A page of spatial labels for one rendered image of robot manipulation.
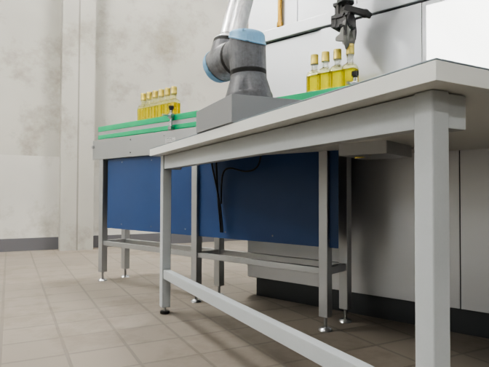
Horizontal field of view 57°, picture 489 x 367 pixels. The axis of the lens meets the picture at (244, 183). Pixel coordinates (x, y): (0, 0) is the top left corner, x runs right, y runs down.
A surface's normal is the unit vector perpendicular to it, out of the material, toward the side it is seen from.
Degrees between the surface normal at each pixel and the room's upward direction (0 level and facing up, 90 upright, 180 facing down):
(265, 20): 90
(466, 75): 90
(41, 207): 90
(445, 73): 90
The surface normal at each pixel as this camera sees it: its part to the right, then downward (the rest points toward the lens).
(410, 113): -0.89, -0.01
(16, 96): 0.46, -0.02
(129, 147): -0.65, -0.02
